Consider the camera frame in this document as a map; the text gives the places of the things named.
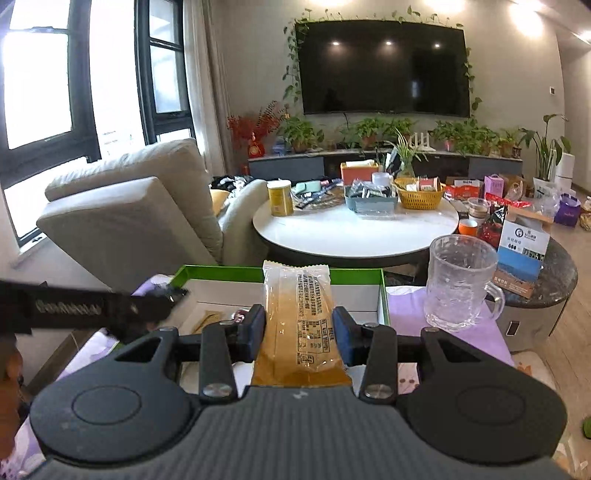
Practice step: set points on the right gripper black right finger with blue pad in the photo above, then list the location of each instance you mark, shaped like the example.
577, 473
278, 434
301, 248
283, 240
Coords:
373, 351

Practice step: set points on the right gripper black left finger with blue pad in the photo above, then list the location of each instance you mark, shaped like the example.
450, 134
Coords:
204, 360

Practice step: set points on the orange bread snack packet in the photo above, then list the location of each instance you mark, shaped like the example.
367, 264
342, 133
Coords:
299, 347

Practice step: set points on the green cardboard box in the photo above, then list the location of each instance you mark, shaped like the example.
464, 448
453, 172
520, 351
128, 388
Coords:
298, 339

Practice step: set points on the clear glass mug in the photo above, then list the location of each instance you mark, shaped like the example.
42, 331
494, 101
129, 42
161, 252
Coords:
460, 292

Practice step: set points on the round white coffee table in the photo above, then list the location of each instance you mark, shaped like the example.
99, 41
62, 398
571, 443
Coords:
340, 238

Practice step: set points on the beige sofa armchair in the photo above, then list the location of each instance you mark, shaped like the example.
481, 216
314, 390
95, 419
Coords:
150, 212

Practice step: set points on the grey storage tray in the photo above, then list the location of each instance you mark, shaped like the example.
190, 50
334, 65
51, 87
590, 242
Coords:
367, 198

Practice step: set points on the dark round side table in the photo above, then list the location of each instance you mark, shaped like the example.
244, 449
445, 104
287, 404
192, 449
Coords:
527, 323

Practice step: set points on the yellow woven basket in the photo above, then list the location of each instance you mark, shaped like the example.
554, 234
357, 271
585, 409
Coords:
420, 193

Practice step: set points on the yellow canister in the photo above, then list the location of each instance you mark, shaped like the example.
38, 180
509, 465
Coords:
281, 202

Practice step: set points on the orange tissue box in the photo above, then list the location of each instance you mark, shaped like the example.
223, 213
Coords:
358, 170

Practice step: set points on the white blue paper bag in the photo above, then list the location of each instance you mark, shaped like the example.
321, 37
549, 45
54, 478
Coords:
523, 244

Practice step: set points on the dark tv cabinet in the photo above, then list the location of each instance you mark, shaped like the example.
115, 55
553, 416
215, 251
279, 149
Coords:
321, 164

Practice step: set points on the red flower decoration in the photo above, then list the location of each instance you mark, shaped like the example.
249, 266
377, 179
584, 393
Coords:
250, 130

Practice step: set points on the purple gift bag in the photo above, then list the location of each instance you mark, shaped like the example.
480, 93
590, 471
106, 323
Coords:
569, 210

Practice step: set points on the black wall television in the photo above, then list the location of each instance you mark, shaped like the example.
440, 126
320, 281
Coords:
389, 67

